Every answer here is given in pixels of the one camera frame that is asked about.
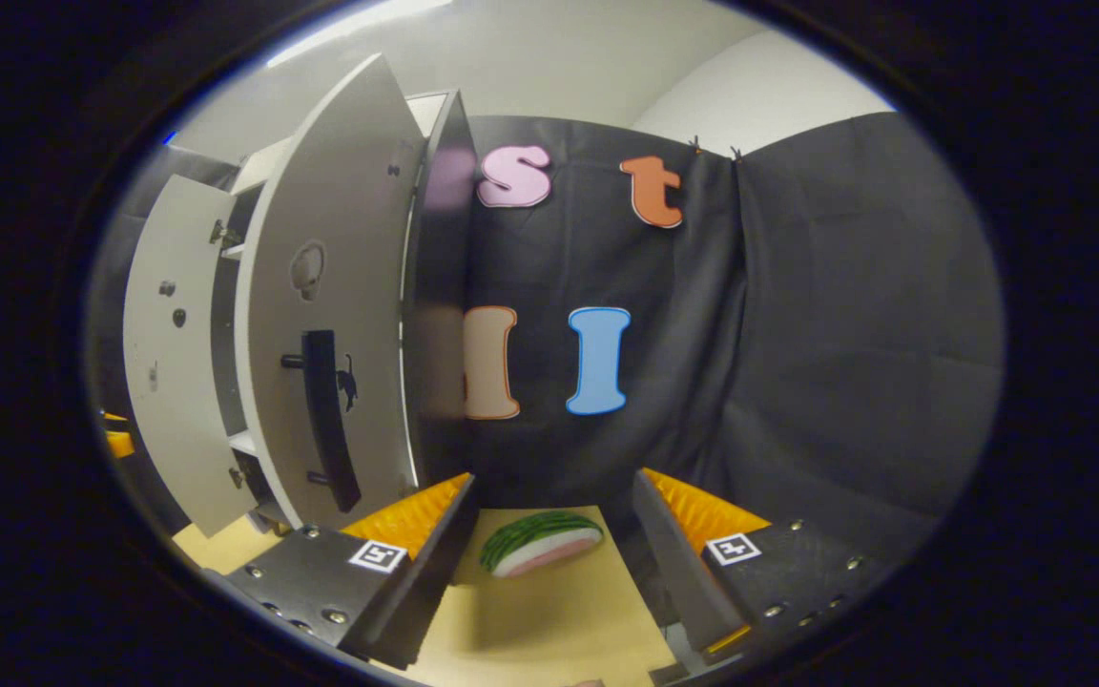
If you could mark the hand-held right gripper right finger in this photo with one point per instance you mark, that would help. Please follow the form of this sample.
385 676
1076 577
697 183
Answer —
678 572

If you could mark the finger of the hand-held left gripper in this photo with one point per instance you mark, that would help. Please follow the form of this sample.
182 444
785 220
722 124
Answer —
114 417
120 445

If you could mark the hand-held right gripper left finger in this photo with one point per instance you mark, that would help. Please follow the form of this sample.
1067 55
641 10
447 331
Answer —
435 582

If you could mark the white cabinet door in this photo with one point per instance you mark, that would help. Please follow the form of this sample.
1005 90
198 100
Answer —
349 210
173 401

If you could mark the white cabinet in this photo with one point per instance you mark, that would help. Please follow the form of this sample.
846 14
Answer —
440 286

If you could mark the metal door hinge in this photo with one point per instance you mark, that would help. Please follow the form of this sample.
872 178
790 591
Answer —
238 476
222 232

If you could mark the toy watermelon slice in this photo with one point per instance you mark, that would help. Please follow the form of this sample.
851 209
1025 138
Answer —
540 544

